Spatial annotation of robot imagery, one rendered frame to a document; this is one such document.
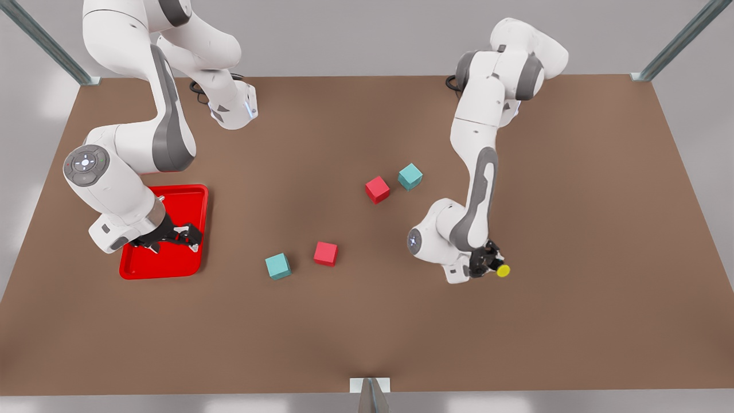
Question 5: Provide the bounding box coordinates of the red plastic tray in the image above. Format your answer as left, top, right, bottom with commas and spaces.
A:
119, 184, 209, 280

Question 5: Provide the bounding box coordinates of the teal cube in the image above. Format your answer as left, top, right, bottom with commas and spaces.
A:
398, 163, 424, 191
265, 253, 292, 280

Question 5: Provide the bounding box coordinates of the red cube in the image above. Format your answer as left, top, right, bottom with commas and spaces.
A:
365, 176, 391, 205
313, 241, 339, 267

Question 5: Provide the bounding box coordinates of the silver frame post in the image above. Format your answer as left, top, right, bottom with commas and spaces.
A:
630, 0, 734, 83
0, 0, 101, 87
350, 377, 391, 413

